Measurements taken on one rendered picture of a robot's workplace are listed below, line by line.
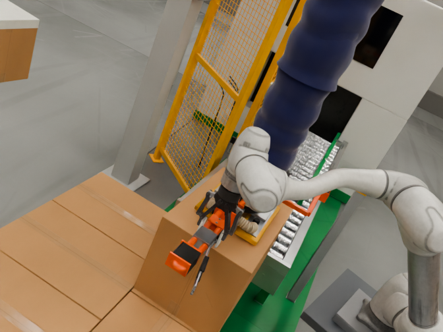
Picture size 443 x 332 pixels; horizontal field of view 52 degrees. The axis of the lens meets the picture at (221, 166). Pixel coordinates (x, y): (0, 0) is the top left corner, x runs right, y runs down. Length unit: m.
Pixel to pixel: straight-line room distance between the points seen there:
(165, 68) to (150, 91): 0.20
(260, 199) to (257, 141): 0.21
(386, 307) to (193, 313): 0.79
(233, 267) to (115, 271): 0.58
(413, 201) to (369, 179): 0.15
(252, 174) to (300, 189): 0.16
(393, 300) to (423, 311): 0.25
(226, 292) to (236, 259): 0.15
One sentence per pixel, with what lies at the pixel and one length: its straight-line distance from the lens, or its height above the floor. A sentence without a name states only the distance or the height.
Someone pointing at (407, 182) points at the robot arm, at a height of 1.49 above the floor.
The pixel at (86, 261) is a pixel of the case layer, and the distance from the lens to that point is 2.07.
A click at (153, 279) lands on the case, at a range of 1.94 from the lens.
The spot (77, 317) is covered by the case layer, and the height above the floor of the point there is 0.54.
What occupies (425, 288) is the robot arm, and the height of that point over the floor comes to 1.21.
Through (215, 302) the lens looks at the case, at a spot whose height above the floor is 0.73.
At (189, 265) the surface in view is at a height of 1.10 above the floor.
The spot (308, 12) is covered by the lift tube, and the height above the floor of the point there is 1.81.
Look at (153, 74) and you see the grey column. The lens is 3.14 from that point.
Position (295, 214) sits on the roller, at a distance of 3.03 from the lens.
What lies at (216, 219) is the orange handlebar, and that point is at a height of 1.09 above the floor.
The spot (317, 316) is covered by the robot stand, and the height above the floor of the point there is 0.75.
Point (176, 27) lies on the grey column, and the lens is 3.02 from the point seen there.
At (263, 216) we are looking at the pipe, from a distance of 1.92.
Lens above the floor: 1.99
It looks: 28 degrees down
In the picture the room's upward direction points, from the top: 25 degrees clockwise
